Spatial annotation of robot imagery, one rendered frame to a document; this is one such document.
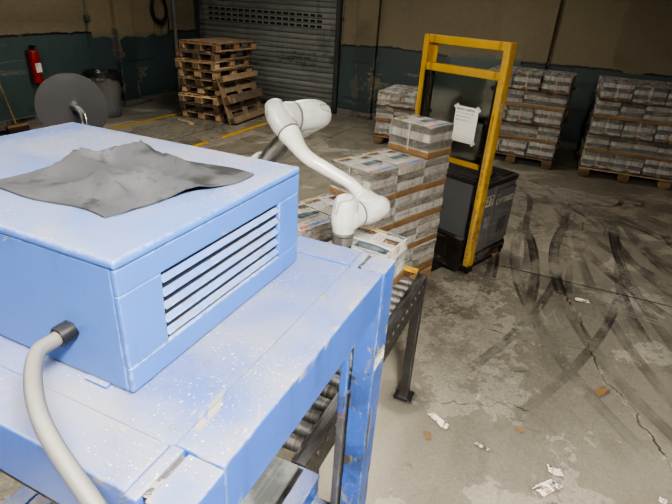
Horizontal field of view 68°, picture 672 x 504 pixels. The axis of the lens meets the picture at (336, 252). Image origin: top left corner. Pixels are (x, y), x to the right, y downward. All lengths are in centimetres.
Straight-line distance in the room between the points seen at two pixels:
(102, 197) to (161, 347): 24
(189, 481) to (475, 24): 930
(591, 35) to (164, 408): 911
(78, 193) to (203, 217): 19
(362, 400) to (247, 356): 49
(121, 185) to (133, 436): 35
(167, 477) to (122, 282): 23
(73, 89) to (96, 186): 69
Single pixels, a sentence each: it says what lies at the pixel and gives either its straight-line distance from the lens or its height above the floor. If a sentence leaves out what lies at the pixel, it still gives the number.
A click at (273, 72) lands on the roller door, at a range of 1111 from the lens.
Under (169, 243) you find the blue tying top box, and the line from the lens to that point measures 69.
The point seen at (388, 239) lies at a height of 103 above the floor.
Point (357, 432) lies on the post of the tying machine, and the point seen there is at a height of 110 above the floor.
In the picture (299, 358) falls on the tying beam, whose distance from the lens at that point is 77.
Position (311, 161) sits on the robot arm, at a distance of 214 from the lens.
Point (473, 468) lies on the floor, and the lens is 279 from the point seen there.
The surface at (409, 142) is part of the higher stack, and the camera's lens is 376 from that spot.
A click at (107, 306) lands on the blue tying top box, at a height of 168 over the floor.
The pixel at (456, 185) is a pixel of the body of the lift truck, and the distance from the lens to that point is 440.
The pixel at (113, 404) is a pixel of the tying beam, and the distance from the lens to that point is 74.
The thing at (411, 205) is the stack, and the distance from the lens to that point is 369.
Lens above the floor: 203
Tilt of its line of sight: 27 degrees down
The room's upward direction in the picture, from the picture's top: 4 degrees clockwise
